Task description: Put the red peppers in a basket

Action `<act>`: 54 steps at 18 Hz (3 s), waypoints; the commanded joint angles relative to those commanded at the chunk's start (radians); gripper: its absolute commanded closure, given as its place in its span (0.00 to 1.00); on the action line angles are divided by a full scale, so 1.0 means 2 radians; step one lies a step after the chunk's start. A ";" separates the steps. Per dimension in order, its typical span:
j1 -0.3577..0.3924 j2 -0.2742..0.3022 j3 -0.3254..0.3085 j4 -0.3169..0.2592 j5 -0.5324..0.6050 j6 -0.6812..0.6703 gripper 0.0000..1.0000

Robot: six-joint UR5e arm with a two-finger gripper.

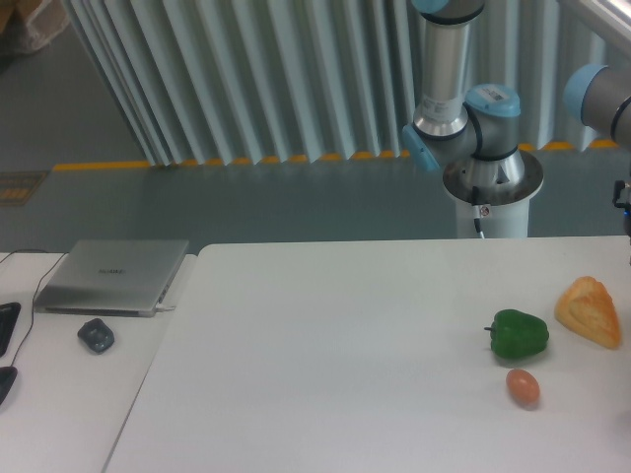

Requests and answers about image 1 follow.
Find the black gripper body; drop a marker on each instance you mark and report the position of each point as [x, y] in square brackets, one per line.
[621, 196]

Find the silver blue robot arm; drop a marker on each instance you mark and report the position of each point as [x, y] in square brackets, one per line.
[474, 135]

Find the orange bread loaf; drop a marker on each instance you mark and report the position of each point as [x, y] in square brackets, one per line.
[587, 309]

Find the green bell pepper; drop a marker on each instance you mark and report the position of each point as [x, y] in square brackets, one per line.
[515, 334]

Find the brown egg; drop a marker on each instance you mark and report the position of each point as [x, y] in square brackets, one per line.
[523, 387]

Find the white folding partition screen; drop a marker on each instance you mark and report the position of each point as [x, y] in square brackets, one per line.
[229, 80]

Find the silver closed laptop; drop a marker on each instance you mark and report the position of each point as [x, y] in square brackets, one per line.
[113, 277]

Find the dark grey round puck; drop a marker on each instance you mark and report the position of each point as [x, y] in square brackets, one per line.
[96, 336]

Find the black keyboard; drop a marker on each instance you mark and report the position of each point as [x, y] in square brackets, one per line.
[9, 314]

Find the black computer mouse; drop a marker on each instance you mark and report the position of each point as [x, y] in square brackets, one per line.
[8, 376]

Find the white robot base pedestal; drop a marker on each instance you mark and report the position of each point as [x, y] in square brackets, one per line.
[503, 221]

